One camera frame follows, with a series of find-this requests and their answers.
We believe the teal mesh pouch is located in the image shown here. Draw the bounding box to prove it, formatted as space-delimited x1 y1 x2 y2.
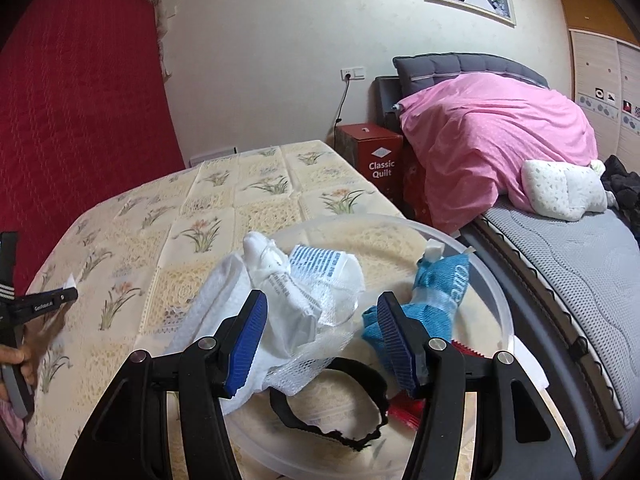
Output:
361 240 471 361

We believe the black striped headband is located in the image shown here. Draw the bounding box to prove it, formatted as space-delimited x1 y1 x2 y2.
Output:
270 357 390 451

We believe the dark bed frame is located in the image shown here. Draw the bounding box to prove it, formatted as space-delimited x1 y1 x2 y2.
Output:
375 76 631 451

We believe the pink duvet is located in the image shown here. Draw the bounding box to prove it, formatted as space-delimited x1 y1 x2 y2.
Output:
397 72 598 233

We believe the floral lace curtain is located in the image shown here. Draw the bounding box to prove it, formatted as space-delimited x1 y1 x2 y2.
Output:
127 0 173 86

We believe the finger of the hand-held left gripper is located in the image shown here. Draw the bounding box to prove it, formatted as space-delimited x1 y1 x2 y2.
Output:
0 287 79 321
0 231 21 306

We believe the white dotted pillow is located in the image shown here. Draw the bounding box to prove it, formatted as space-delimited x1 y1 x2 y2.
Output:
521 159 608 222

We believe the grey padded headboard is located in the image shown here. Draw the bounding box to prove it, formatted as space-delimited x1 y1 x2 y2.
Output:
392 52 548 96

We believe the clear plastic bowl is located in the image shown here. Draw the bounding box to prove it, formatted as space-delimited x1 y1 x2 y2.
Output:
220 212 516 480

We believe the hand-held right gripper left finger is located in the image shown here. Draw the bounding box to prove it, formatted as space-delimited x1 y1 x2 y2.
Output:
60 289 268 480

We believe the red patterned bag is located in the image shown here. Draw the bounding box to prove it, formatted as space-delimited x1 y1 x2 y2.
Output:
402 152 433 223

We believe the black power cable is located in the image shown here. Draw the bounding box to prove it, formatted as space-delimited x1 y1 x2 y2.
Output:
334 77 351 131

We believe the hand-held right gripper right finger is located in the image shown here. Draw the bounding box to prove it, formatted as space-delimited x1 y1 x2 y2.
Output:
376 291 568 480

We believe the person's left hand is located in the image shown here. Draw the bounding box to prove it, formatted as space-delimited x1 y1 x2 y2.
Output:
0 321 40 388

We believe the red quilted mattress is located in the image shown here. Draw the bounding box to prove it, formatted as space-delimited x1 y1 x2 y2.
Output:
0 0 186 301

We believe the grey quilted bed mattress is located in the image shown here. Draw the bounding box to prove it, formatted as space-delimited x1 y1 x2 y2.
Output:
460 207 640 431

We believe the red plastic piece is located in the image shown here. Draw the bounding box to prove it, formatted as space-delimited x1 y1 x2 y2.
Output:
387 339 481 433

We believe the red cardboard box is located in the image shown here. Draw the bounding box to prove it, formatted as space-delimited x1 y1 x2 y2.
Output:
335 122 405 206

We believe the white cloth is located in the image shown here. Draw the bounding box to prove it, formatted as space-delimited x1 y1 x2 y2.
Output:
242 231 321 356

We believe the white mesh drawstring pouch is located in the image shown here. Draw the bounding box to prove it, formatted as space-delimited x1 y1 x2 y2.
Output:
265 280 361 401

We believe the cream sliding-door wardrobe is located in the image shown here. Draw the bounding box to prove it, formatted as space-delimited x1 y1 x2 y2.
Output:
557 0 640 171

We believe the dark clothing pile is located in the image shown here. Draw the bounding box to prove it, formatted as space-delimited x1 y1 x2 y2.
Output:
602 155 640 241

